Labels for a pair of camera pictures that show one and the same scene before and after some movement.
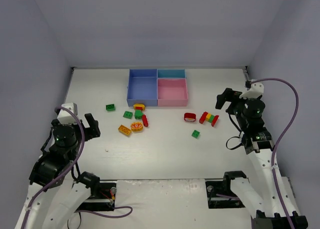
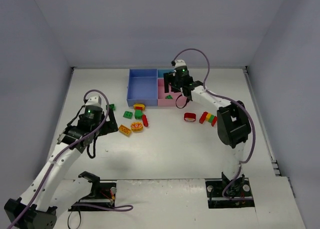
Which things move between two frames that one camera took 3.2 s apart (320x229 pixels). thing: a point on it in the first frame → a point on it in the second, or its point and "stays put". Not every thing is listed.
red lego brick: x=145 y=120 stays put
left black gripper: x=88 y=130 → x=108 y=124
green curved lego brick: x=128 y=114 stays put
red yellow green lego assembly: x=209 y=117 stays put
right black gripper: x=230 y=102 → x=171 y=81
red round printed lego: x=189 y=117 stays put
